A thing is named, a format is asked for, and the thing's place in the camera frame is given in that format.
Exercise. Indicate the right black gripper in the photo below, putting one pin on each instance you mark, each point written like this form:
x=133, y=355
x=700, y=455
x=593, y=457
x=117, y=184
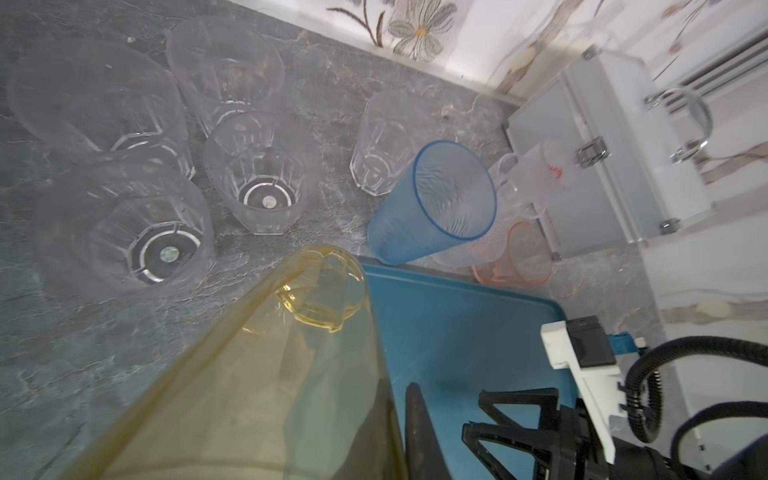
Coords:
x=565, y=444

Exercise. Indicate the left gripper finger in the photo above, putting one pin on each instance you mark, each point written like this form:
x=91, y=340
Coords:
x=424, y=457

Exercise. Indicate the teal plastic tray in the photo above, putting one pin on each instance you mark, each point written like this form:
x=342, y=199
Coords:
x=456, y=339

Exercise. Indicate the yellow plastic tumbler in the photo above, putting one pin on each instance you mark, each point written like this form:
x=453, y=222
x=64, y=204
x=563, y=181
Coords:
x=291, y=383

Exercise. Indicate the blue plastic tumbler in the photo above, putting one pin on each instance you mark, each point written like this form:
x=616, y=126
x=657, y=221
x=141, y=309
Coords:
x=445, y=198

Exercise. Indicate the pink plastic cup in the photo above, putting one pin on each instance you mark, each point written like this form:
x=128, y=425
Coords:
x=526, y=261

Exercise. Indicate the frosted clear cup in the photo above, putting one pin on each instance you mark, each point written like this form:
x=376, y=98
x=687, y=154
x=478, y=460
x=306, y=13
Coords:
x=487, y=249

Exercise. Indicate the clear measuring cup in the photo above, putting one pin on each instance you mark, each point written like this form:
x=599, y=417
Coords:
x=526, y=183

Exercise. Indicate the silver aluminium case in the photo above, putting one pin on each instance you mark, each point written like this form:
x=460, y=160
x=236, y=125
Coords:
x=632, y=144

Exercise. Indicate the clear faceted glass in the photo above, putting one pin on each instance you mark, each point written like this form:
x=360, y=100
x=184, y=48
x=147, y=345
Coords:
x=265, y=167
x=98, y=101
x=224, y=68
x=394, y=127
x=131, y=229

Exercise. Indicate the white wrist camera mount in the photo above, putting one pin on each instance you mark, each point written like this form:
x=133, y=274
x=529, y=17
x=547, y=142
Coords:
x=584, y=348

